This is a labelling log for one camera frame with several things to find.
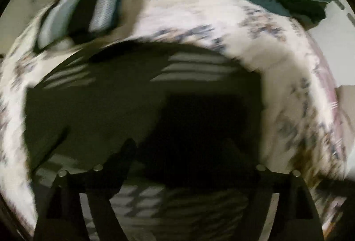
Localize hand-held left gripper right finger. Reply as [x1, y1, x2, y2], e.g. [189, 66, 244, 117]
[225, 141, 325, 241]

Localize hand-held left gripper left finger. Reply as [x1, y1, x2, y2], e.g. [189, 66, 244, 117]
[33, 138, 137, 241]

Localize black garment with white stripes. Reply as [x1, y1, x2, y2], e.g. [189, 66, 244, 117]
[24, 41, 267, 241]

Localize blue and black striped cloth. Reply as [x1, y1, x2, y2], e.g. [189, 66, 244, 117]
[35, 0, 137, 53]

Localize floral bed sheet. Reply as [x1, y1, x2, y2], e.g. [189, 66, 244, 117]
[0, 0, 350, 236]

